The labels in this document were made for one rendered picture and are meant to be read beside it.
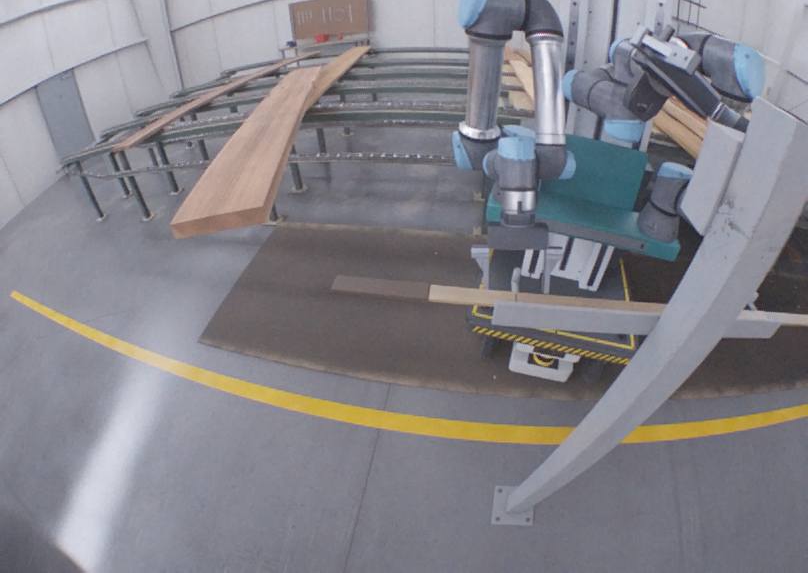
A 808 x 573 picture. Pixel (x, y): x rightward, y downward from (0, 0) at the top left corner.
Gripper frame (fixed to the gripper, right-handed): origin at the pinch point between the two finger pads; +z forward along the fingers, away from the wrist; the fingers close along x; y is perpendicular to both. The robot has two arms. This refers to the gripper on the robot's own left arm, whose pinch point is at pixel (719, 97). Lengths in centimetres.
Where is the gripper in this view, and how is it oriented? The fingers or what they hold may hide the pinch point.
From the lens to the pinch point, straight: 47.4
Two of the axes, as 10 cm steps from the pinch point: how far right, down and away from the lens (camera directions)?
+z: -1.8, 6.6, -7.3
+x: 9.1, 3.9, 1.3
